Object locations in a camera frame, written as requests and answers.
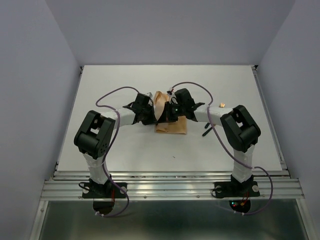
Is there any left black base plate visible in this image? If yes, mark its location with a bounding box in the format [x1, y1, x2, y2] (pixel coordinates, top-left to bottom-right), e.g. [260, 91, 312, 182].
[78, 181, 126, 199]

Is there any aluminium rail frame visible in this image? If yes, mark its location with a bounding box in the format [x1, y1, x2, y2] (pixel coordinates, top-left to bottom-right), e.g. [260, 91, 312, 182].
[31, 65, 315, 240]

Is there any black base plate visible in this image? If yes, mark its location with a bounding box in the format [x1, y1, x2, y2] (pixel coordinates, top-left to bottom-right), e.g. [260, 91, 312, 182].
[211, 181, 260, 199]
[78, 181, 126, 199]

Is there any peach cloth napkin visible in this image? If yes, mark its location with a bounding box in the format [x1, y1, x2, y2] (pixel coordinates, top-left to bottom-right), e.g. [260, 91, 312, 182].
[153, 91, 188, 135]

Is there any gold fork black handle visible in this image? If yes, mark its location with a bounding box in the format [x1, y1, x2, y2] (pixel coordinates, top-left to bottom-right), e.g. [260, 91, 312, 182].
[204, 103, 225, 129]

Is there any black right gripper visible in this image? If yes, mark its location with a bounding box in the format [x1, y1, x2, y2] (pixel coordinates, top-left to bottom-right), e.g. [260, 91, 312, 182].
[157, 100, 186, 123]

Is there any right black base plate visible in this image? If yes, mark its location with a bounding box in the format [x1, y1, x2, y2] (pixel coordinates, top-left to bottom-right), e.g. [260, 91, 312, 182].
[211, 181, 260, 199]

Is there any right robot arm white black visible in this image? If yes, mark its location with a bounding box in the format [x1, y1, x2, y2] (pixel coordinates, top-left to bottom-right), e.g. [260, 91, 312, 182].
[154, 88, 261, 195]

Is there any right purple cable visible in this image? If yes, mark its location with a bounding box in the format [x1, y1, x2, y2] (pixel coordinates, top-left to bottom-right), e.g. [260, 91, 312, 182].
[166, 81, 273, 217]

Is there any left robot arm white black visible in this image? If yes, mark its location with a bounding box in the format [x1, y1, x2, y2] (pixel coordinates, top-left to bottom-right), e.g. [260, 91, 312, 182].
[73, 93, 156, 197]

